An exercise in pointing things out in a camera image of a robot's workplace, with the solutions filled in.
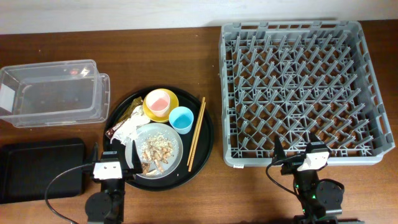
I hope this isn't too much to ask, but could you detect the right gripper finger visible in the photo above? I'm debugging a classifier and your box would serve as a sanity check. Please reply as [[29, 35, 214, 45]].
[[308, 133, 322, 144], [272, 136, 286, 162]]

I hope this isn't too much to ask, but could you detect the food scraps and rice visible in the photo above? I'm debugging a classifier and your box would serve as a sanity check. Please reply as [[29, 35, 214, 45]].
[[142, 133, 174, 176]]

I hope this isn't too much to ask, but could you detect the grey plate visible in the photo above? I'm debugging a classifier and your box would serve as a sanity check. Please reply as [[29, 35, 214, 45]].
[[125, 123, 183, 180]]

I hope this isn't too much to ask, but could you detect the white tissue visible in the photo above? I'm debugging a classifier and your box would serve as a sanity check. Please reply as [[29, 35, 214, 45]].
[[110, 105, 150, 145]]

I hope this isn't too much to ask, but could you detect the wooden chopstick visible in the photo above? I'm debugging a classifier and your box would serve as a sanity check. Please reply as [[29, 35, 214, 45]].
[[190, 102, 206, 172], [187, 97, 205, 172]]

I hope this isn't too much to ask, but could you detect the brown snack wrapper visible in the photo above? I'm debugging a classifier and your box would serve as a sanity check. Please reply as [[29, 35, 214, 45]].
[[105, 96, 143, 139]]

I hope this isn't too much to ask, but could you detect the blue cup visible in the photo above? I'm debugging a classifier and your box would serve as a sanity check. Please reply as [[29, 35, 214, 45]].
[[169, 106, 194, 134]]

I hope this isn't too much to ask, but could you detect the pink cup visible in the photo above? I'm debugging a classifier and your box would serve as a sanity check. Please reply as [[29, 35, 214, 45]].
[[146, 89, 170, 117]]

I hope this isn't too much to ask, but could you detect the yellow bowl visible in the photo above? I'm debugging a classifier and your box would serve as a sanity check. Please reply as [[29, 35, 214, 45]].
[[142, 88, 179, 123]]

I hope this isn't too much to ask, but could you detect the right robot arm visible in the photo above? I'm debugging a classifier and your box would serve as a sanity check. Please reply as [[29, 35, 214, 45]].
[[267, 133, 345, 223]]

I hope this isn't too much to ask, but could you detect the clear plastic waste bin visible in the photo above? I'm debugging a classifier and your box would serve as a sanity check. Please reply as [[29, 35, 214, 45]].
[[1, 59, 111, 128]]

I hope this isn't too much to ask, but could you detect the grey dishwasher rack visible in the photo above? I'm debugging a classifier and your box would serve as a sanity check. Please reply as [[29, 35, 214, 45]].
[[219, 21, 395, 167]]

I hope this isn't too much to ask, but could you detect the round black serving tray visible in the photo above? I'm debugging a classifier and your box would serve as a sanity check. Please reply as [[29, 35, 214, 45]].
[[103, 86, 215, 191]]

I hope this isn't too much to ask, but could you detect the small white table label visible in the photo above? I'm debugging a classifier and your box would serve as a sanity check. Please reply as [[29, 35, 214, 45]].
[[233, 164, 244, 169]]

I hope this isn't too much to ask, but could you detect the black rectangular food tray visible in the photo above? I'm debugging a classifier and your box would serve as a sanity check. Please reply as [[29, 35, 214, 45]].
[[1, 138, 85, 204]]

